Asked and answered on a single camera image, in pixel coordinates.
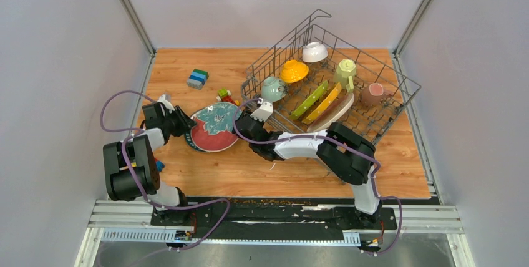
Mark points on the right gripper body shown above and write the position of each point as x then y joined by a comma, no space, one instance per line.
261,122

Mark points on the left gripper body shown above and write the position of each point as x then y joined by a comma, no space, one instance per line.
172,120

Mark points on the red teal flower plate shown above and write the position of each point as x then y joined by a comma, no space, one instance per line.
213,131

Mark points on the pale green bowl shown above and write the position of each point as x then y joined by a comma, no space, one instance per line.
273,89

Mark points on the yellow bowl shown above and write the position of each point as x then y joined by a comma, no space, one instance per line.
293,71

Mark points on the grey wire dish rack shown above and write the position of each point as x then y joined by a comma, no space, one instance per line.
376,123

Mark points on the green polka dot plate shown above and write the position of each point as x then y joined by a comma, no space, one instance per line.
310,100

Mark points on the yellow polka dot plate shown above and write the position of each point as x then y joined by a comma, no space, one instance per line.
324,104

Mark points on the pink white leaf plate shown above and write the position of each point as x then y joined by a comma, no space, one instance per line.
334,112

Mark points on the white bowl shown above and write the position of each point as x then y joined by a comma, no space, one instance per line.
314,52

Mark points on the pale yellow mug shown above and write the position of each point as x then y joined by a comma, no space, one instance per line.
344,74

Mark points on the white plate dark lettered rim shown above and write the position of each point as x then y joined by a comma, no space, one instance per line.
191,144

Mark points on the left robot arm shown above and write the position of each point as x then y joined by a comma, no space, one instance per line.
131,170

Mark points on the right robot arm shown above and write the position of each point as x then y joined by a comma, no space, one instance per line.
346,154

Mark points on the blue toy brick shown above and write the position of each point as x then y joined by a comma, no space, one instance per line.
160,165

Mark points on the red green toy bricks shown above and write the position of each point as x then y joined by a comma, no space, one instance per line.
224,95

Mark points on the green blue toy block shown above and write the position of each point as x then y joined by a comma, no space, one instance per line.
197,79

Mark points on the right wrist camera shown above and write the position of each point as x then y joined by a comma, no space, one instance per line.
263,112

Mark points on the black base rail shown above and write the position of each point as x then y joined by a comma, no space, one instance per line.
303,219

